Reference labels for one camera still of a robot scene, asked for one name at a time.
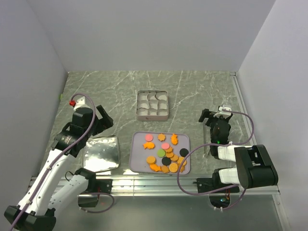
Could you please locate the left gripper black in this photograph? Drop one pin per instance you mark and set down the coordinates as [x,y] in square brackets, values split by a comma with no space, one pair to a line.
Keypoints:
[105,122]

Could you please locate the orange fish cookie bottom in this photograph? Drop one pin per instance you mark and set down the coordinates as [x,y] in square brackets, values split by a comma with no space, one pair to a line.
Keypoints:
[155,167]

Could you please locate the orange pineapple cookie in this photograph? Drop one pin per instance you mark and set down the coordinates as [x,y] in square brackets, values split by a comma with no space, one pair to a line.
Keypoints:
[174,139]

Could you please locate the metal tongs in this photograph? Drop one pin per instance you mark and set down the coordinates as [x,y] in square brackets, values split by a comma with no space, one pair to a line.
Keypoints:
[205,132]

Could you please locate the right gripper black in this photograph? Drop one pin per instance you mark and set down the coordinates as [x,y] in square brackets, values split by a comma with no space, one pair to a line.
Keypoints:
[206,113]

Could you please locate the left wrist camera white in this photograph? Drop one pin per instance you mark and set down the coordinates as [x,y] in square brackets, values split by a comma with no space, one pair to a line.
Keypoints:
[79,103]

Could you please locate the black sandwich cookie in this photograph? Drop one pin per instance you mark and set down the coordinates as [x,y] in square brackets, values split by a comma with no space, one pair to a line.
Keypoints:
[184,152]
[166,161]

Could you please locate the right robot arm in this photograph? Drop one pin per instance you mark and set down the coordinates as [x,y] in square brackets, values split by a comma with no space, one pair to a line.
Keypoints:
[253,165]

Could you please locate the pink round cookie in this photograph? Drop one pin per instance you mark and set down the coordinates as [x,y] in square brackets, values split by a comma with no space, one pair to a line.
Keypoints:
[165,146]
[149,138]

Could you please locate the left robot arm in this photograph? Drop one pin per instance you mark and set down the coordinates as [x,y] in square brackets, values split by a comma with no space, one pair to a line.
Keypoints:
[38,209]

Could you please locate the aluminium rail frame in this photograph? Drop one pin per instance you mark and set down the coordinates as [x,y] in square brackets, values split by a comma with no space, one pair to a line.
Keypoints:
[154,202]

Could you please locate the orange round waffle cookie left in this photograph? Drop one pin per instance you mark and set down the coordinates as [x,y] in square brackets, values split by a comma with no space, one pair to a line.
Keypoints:
[151,160]

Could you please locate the black sandwich cookie centre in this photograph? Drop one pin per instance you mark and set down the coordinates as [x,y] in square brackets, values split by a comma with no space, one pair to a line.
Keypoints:
[166,161]

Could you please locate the orange round waffle cookie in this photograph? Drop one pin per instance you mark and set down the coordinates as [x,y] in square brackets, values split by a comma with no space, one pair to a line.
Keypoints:
[151,160]
[173,167]

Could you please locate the black sandwich cookie right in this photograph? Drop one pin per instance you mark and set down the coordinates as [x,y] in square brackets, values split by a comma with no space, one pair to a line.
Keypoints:
[184,152]

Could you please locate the orange round waffle cookie bottom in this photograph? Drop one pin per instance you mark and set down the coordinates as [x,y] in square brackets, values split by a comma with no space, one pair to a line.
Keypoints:
[173,167]

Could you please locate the lilac plastic tray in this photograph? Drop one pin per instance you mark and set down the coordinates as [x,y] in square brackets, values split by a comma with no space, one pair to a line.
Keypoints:
[139,154]

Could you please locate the green round cookie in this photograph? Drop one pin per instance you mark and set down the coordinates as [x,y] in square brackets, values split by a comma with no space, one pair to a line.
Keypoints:
[161,153]

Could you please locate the orange fish cookie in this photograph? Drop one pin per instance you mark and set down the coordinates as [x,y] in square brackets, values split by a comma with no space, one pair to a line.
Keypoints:
[149,145]
[155,167]

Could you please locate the pink cookie tin box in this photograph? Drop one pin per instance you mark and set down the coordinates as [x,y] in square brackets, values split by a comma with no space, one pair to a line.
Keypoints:
[152,105]

